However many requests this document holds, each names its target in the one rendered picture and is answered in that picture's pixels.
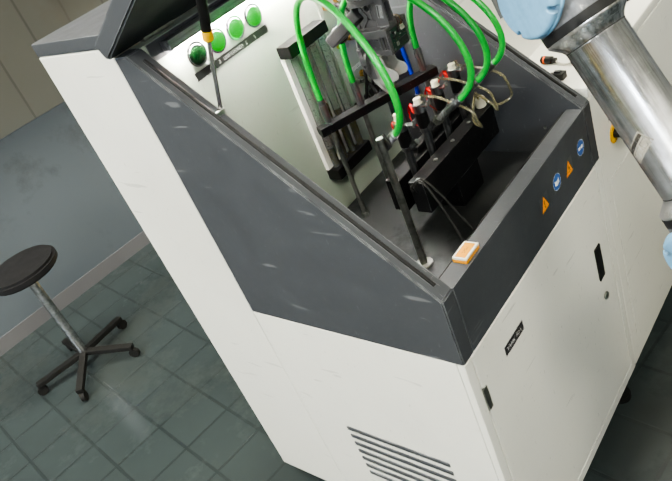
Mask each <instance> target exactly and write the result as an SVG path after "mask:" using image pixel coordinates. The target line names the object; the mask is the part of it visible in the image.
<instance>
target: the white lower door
mask: <svg viewBox="0 0 672 481"><path fill-rule="evenodd" d="M470 359H471V361H472V364H473V367H474V370H475V373H476V376H477V378H478V381H479V384H480V387H481V390H482V393H483V396H484V399H485V401H486V404H487V407H488V410H489V413H490V416H491V419H492V422H493V425H494V427H495V430H496V433H497V436H498V439H499V442H500V445H501V448H502V450H503V453H504V456H505V459H506V462H507V465H508V468H509V471H510V473H511V476H512V479H513V481H577V480H578V478H579V475H580V473H581V471H582V469H583V467H584V465H585V463H586V460H587V458H588V456H589V454H590V452H591V450H592V447H593V445H594V443H595V441H596V439H597V437H598V434H599V432H600V430H601V428H602V426H603V424H604V421H605V419H606V417H607V415H608V413H609V411H610V409H611V406H612V404H613V402H614V400H615V398H616V396H617V393H618V391H619V389H620V387H621V385H622V383H623V380H624V378H625V376H626V374H627V372H628V370H629V367H630V365H631V363H630V357H629V352H628V346H627V340H626V335H625V329H624V324H623V318H622V313H621V307H620V302H619V296H618V291H617V285H616V280H615V274H614V268H613V263H612V257H611V252H610V246H609V241H608V235H607V230H606V224H605V219H604V213H603V208H602V202H601V197H600V191H599V185H598V180H597V174H596V169H595V167H593V168H592V170H591V171H590V173H589V175H588V176H587V178H586V179H585V181H584V182H583V184H582V185H581V187H580V188H579V190H578V192H577V193H576V195H575V196H574V198H573V199H572V201H571V202H570V204H569V205H568V207H567V209H566V210H565V212H564V213H563V215H562V216H561V218H560V219H559V221H558V222H557V224H556V226H555V227H554V229H553V230H552V232H551V233H550V235H549V236H548V238H547V239H546V241H545V243H544V244H543V246H542V247H541V249H540V250H539V252H538V253H537V255H536V256H535V258H534V259H533V261H532V263H531V264H530V266H529V267H528V269H527V270H526V272H525V273H524V275H523V276H522V278H521V280H520V281H519V283H518V284H517V286H516V287H515V289H514V290H513V292H512V293H511V295H510V297H509V298H508V300H507V301H506V303H505V304H504V306H503V307H502V309H501V310H500V312H499V314H498V315H497V317H496V318H495V320H494V321H493V323H492V324H491V326H490V327H489V329H488V331H487V332H486V334H485V335H484V337H483V338H482V340H481V341H480V343H479V344H478V346H477V348H476V349H475V350H474V351H473V354H472V355H471V357H470Z"/></svg>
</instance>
